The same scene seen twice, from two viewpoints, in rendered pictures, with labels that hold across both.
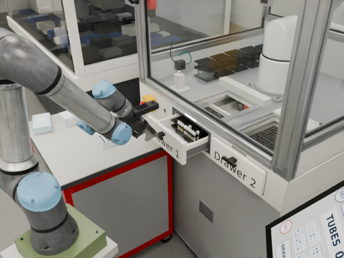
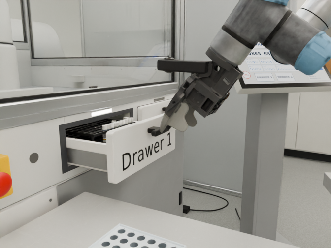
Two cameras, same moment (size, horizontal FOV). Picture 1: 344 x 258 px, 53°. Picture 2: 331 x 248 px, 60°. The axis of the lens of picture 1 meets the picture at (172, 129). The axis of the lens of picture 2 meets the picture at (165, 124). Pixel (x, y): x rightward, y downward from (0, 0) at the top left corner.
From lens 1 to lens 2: 181 cm
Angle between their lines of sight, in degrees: 107
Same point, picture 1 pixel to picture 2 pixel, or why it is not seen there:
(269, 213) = (180, 136)
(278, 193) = not seen: hidden behind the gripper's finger
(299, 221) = (244, 67)
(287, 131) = (182, 47)
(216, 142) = (147, 108)
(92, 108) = not seen: outside the picture
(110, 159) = (210, 237)
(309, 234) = (253, 63)
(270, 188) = not seen: hidden behind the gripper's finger
